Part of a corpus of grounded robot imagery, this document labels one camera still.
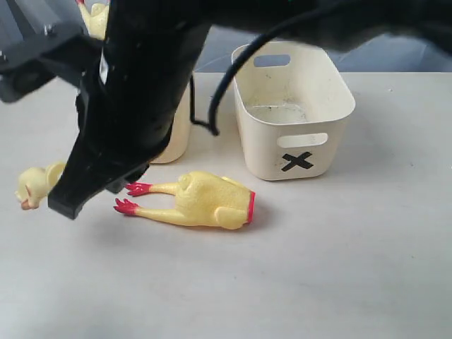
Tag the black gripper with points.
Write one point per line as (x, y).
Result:
(130, 86)

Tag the rubber chicken head with tube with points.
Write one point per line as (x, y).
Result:
(35, 183)

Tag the headless rubber chicken body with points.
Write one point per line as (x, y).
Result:
(201, 199)

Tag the whole rubber chicken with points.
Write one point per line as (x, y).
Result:
(96, 19)

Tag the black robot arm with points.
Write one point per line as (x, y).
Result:
(340, 25)

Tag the white bin marked O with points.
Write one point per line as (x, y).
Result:
(181, 130)

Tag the white bin marked X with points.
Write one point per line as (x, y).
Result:
(292, 107)

